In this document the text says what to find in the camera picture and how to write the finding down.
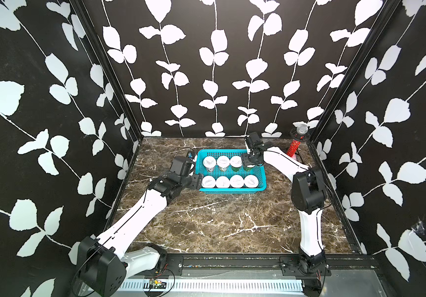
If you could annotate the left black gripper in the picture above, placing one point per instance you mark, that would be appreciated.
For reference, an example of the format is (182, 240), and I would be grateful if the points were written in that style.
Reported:
(195, 182)

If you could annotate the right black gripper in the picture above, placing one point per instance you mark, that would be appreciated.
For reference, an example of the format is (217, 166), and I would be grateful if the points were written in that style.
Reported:
(245, 160)

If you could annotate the teal plastic basket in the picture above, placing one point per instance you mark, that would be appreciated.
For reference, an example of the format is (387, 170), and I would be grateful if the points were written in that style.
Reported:
(258, 172)

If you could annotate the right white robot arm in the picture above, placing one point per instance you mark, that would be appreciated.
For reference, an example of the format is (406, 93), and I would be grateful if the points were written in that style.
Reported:
(307, 195)

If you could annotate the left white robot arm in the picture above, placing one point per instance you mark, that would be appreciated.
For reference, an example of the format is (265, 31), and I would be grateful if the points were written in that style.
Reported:
(103, 263)

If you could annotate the pink and red tube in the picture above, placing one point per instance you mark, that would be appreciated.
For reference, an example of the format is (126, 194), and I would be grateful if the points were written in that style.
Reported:
(292, 149)

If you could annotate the small black tripod lamp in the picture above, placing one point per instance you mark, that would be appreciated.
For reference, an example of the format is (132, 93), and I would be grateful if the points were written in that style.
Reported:
(300, 133)

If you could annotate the white perforated cable duct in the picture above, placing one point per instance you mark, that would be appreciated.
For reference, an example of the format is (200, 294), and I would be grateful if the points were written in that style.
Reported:
(219, 286)

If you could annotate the small circuit board with wires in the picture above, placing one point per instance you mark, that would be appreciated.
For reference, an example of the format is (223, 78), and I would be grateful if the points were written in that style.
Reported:
(155, 284)

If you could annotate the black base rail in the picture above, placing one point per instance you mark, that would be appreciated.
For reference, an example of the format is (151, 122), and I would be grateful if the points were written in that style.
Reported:
(287, 264)

